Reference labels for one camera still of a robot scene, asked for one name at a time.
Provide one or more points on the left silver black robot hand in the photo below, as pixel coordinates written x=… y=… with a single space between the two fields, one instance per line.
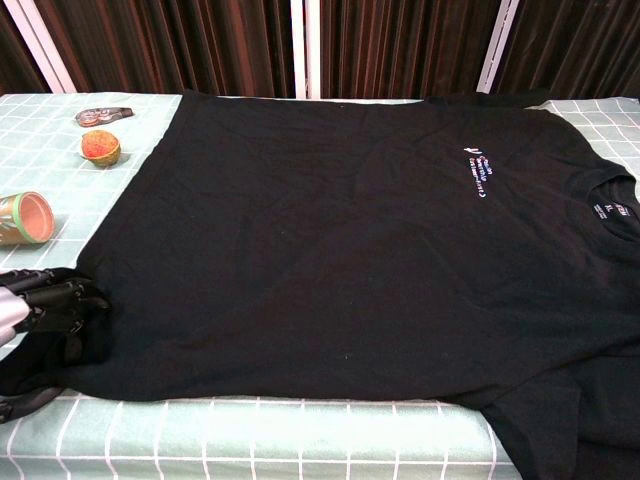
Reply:
x=55 y=300

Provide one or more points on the green paper cup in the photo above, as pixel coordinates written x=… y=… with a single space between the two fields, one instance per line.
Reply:
x=30 y=220

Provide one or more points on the red ball in green shell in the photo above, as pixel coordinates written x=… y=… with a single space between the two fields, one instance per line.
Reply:
x=100 y=146

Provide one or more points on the dark brown pleated curtain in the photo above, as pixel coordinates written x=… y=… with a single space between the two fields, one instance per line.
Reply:
x=15 y=65
x=175 y=45
x=400 y=45
x=575 y=45

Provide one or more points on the green white checked tablecloth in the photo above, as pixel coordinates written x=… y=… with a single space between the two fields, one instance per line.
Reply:
x=250 y=440

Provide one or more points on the white slanted frame post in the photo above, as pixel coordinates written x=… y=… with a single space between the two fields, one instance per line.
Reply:
x=496 y=50
x=42 y=50

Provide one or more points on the white upright frame post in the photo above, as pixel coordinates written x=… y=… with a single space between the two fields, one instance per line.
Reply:
x=313 y=50
x=298 y=50

